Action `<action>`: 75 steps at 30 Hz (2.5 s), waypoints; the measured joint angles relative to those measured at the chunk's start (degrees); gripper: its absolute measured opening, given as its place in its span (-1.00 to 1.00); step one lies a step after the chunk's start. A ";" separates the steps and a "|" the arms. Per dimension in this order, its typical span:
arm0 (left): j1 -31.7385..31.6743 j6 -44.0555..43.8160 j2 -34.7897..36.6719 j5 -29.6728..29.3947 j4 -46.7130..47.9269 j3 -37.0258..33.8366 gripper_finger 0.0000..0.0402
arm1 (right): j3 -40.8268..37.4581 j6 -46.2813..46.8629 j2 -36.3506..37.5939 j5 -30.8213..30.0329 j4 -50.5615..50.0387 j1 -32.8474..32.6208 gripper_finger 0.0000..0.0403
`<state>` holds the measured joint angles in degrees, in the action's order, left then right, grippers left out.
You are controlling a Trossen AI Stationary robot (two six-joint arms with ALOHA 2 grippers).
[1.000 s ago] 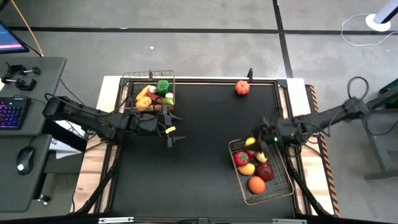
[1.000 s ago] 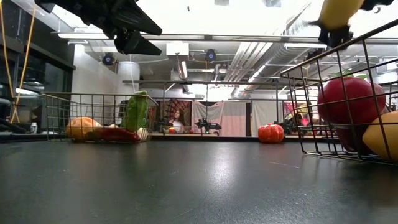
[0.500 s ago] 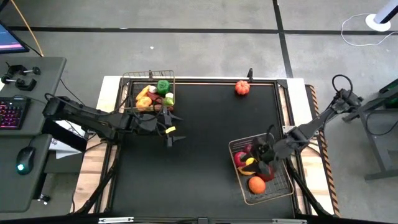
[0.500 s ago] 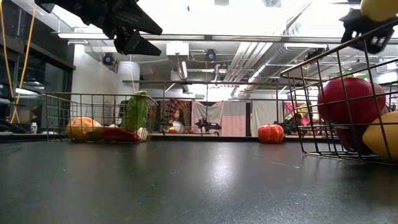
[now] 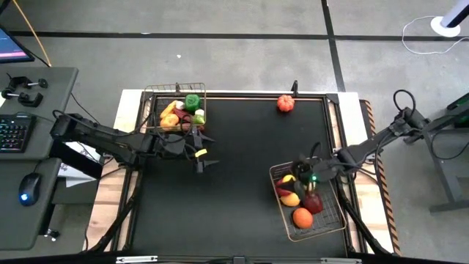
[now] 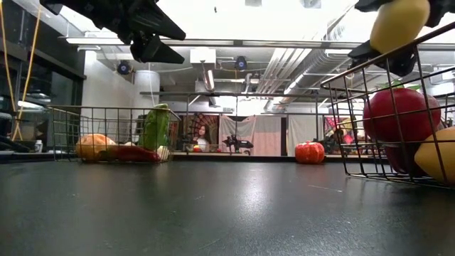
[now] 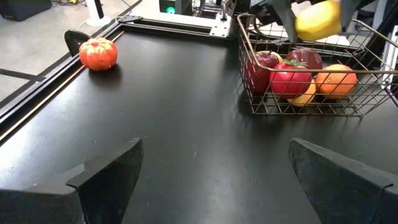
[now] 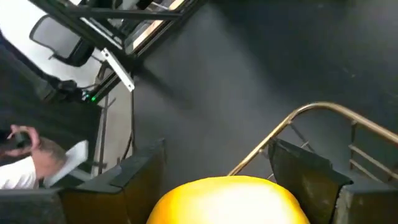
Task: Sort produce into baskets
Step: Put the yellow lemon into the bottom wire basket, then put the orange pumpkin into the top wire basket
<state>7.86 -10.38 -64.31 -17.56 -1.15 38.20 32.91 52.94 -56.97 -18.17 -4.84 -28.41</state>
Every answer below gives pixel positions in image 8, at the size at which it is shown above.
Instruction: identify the gold wire basket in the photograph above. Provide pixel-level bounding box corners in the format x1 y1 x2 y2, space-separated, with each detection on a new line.
228 101 398 187

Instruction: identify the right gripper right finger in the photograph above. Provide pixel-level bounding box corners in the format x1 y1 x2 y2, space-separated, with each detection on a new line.
269 139 398 224

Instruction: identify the grey mesh office chair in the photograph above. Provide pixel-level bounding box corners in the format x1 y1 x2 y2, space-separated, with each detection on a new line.
29 14 96 68

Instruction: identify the yellow lemon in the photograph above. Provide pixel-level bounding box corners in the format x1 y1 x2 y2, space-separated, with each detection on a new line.
146 175 312 224

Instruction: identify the person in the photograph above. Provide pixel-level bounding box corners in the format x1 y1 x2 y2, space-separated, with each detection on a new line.
0 124 90 190

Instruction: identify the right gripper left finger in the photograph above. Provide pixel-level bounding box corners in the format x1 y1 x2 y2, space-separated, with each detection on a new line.
0 138 166 224

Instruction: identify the silver bracket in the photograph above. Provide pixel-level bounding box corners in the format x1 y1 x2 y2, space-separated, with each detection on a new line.
99 47 136 93

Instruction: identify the black rig frame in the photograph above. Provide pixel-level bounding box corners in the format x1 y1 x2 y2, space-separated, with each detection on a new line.
29 0 208 105

